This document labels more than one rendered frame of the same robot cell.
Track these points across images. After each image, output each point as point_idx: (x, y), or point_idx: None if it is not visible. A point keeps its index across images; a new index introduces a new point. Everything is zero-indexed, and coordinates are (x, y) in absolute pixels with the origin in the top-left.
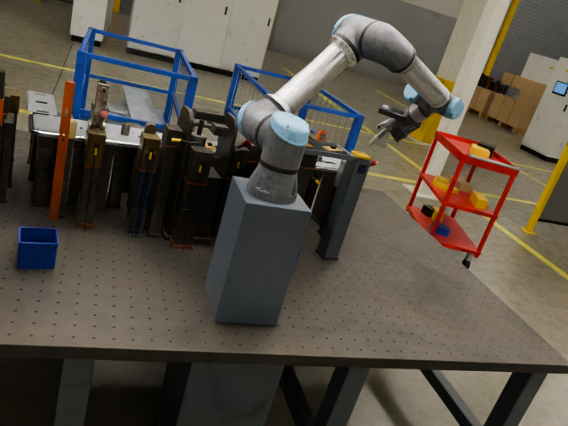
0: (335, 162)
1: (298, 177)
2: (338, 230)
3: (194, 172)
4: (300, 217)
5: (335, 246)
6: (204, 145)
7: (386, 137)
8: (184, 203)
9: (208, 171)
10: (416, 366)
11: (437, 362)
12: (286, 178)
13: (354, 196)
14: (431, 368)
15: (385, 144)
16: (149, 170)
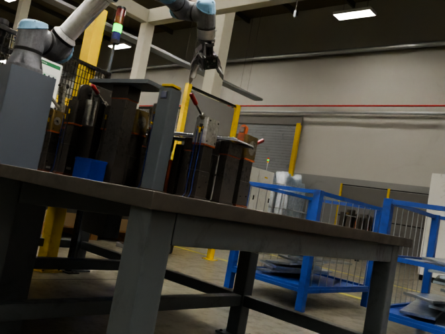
0: (233, 141)
1: (116, 107)
2: (150, 157)
3: (67, 114)
4: (6, 69)
5: (149, 175)
6: (89, 105)
7: (196, 69)
8: (63, 138)
9: (73, 112)
10: (6, 173)
11: (20, 169)
12: (15, 51)
13: (161, 121)
14: (16, 177)
15: (195, 75)
16: (64, 126)
